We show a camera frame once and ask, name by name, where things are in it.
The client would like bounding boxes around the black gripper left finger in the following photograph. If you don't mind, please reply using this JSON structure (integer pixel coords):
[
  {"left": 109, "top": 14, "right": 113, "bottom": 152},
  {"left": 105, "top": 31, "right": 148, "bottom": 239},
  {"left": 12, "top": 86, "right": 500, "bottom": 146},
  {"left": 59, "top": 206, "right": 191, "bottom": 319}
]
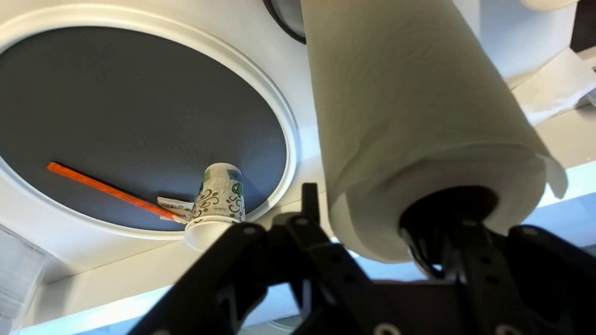
[{"left": 127, "top": 181, "right": 399, "bottom": 335}]

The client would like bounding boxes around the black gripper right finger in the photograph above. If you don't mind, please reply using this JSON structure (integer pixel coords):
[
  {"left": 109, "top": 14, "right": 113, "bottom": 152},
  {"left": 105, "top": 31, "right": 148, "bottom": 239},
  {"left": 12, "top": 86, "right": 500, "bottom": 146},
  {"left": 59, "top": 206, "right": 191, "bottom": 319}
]
[{"left": 444, "top": 220, "right": 596, "bottom": 335}]

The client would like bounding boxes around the white paper towel roll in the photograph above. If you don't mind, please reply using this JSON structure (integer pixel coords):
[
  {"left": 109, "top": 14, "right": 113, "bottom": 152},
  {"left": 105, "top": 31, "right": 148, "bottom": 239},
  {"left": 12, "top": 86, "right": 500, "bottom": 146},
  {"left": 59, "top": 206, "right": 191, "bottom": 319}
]
[{"left": 301, "top": 0, "right": 571, "bottom": 267}]

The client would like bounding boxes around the orange stick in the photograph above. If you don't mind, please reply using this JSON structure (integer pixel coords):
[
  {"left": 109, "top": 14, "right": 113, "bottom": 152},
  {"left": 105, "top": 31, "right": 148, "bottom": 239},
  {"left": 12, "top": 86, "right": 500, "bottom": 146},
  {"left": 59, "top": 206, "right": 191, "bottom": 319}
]
[{"left": 45, "top": 161, "right": 194, "bottom": 226}]

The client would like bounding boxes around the round white-rimmed dark tray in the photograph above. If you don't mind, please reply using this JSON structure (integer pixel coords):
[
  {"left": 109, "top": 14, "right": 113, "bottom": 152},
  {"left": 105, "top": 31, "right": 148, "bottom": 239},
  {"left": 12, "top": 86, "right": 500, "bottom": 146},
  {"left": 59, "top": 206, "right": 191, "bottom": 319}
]
[{"left": 0, "top": 5, "right": 302, "bottom": 243}]

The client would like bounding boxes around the stainless steel sink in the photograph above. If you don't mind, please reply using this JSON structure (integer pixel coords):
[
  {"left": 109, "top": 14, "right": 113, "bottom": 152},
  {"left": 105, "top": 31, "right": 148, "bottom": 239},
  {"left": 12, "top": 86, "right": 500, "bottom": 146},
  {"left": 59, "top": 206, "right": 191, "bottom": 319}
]
[{"left": 569, "top": 0, "right": 596, "bottom": 55}]

